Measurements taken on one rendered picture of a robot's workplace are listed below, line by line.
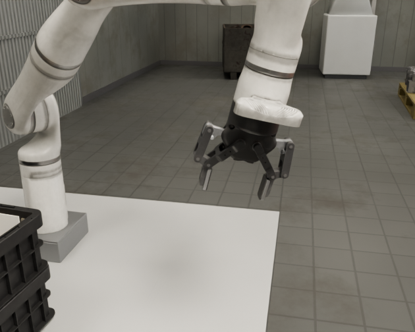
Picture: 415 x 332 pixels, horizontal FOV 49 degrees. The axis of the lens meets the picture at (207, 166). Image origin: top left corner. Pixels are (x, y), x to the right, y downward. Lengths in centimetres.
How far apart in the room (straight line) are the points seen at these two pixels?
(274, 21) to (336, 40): 683
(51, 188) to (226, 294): 46
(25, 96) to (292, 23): 58
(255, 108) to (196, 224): 71
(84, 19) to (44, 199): 45
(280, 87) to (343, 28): 681
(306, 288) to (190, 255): 120
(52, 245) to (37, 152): 22
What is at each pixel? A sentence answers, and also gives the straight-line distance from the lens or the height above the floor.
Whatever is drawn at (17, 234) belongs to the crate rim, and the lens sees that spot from 81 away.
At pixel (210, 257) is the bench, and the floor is 70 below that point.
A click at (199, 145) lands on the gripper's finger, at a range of 66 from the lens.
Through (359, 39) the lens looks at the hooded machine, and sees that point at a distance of 748.
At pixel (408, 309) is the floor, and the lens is 225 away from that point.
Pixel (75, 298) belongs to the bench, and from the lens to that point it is 102.
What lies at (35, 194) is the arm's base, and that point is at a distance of 111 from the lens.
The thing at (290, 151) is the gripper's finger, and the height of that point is 107.
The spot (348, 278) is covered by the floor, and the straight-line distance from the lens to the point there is 235.
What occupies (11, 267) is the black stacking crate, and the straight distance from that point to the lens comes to 83.
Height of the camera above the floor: 130
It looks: 21 degrees down
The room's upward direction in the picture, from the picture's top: straight up
